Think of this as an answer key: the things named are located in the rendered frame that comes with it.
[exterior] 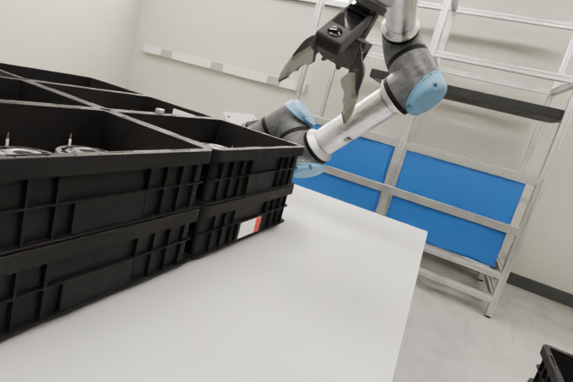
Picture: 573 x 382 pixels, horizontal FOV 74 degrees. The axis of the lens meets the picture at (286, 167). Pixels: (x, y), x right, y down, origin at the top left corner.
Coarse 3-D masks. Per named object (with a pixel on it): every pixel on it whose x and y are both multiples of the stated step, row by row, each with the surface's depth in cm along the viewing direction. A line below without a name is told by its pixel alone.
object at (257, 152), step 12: (216, 120) 112; (168, 132) 73; (204, 144) 71; (216, 156) 70; (228, 156) 72; (240, 156) 76; (252, 156) 80; (264, 156) 85; (276, 156) 90; (288, 156) 96
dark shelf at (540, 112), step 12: (372, 72) 263; (384, 72) 260; (444, 96) 268; (456, 96) 246; (468, 96) 241; (480, 96) 238; (492, 96) 236; (492, 108) 264; (504, 108) 243; (516, 108) 231; (528, 108) 229; (540, 108) 226; (552, 108) 224; (540, 120) 261; (552, 120) 239
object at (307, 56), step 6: (306, 48) 68; (300, 54) 69; (306, 54) 68; (312, 54) 68; (294, 60) 69; (300, 60) 69; (306, 60) 69; (312, 60) 68; (288, 66) 70; (294, 66) 70; (300, 66) 70; (282, 72) 71; (288, 72) 70; (282, 78) 72
